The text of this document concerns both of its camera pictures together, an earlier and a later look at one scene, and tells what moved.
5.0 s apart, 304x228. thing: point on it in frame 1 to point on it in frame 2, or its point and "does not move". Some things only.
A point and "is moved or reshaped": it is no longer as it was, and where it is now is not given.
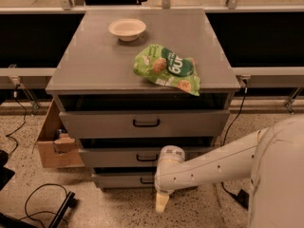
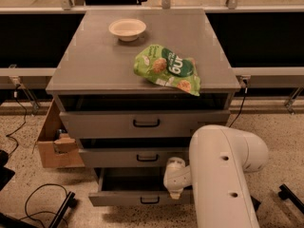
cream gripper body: (165, 185) to (171, 181)
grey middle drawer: (131, 157) does not move
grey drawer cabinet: (129, 82) does not move
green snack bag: (167, 67) does not move
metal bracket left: (34, 103) does not move
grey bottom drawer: (124, 180) is moved or reshaped
